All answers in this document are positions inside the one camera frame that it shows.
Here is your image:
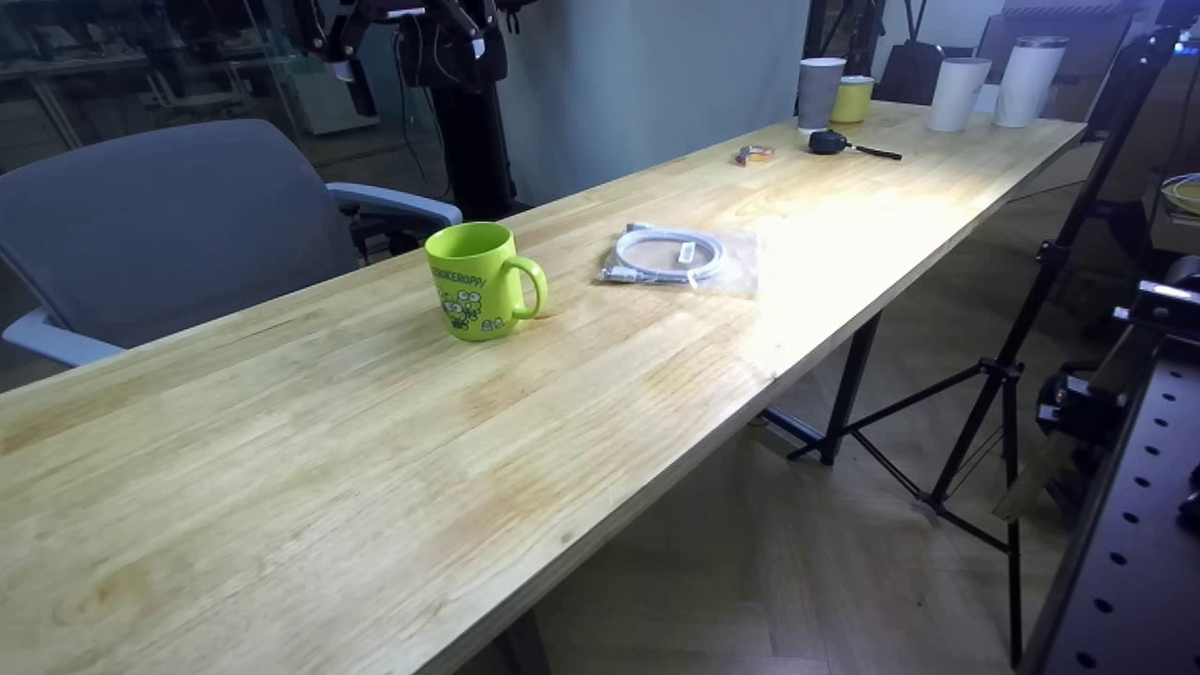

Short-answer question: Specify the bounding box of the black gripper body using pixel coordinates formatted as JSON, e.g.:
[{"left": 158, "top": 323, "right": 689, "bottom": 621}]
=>
[{"left": 362, "top": 0, "right": 483, "bottom": 60}]

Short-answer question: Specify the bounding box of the green mug with handle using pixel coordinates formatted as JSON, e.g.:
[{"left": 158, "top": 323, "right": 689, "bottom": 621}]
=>
[{"left": 421, "top": 216, "right": 557, "bottom": 345}]

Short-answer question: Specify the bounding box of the black column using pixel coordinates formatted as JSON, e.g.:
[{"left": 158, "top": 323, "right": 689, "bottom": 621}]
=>
[{"left": 427, "top": 70, "right": 519, "bottom": 226}]

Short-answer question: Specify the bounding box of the grey office chair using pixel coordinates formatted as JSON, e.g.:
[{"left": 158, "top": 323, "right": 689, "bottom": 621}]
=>
[{"left": 0, "top": 118, "right": 467, "bottom": 371}]

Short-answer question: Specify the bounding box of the clear plastic bag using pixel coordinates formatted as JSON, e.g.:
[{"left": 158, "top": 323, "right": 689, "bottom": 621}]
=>
[{"left": 588, "top": 220, "right": 764, "bottom": 304}]

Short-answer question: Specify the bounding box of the grey cup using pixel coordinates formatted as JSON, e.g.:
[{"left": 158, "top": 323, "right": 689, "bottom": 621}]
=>
[{"left": 794, "top": 51, "right": 853, "bottom": 133}]

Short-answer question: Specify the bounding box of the small black device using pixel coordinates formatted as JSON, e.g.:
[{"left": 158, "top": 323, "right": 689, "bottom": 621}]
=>
[{"left": 806, "top": 124, "right": 854, "bottom": 159}]

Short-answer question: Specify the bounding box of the yellow cup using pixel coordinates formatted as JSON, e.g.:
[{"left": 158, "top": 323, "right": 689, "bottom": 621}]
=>
[{"left": 832, "top": 70, "right": 879, "bottom": 126}]

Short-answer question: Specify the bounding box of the black bag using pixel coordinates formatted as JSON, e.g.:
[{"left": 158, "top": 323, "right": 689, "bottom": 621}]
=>
[{"left": 874, "top": 38, "right": 949, "bottom": 105}]

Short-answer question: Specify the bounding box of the white tumbler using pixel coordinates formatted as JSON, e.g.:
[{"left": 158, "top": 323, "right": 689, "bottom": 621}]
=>
[
  {"left": 926, "top": 51, "right": 993, "bottom": 139},
  {"left": 993, "top": 38, "right": 1071, "bottom": 133}
]

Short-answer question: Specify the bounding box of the black table leg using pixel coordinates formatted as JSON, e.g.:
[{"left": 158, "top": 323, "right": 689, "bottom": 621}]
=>
[
  {"left": 819, "top": 313, "right": 887, "bottom": 470},
  {"left": 499, "top": 611, "right": 557, "bottom": 675}
]

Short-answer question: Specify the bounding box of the black tripod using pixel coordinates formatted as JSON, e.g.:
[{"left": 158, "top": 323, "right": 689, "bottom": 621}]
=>
[{"left": 784, "top": 23, "right": 1193, "bottom": 670}]

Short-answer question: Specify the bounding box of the black mounting hardware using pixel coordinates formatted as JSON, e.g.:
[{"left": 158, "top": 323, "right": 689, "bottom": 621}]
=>
[{"left": 1032, "top": 279, "right": 1200, "bottom": 454}]

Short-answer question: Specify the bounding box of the yellowish round roll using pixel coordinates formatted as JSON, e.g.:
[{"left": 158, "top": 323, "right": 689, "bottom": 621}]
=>
[{"left": 1156, "top": 169, "right": 1200, "bottom": 256}]

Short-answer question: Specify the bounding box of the black perforated breadboard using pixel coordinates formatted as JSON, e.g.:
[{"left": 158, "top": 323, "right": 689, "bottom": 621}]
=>
[{"left": 1023, "top": 361, "right": 1200, "bottom": 675}]

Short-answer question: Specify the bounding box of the white coiled cable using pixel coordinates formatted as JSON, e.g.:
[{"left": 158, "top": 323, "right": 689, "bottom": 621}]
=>
[{"left": 609, "top": 226, "right": 736, "bottom": 288}]

